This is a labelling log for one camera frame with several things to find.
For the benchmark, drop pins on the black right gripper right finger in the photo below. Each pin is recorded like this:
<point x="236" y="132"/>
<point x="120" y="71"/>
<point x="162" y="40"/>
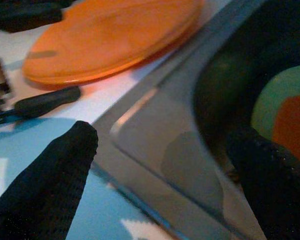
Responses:
<point x="277" y="195"/>

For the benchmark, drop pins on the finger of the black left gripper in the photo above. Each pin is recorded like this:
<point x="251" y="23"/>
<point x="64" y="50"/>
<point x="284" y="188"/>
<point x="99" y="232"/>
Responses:
<point x="47" y="102"/>

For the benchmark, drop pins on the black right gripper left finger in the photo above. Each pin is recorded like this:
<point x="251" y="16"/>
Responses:
<point x="40" y="195"/>

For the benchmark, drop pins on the orange plastic bowl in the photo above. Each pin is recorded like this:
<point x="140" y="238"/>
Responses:
<point x="110" y="37"/>

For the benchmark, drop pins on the black power strip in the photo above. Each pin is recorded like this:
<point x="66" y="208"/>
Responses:
<point x="22" y="20"/>

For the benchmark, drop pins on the green plastic bowl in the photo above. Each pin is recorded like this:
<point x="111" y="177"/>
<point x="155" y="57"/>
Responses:
<point x="270" y="100"/>

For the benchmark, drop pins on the stainless steel sink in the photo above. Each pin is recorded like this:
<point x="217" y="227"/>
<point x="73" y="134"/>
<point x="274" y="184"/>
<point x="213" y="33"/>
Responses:
<point x="165" y="125"/>

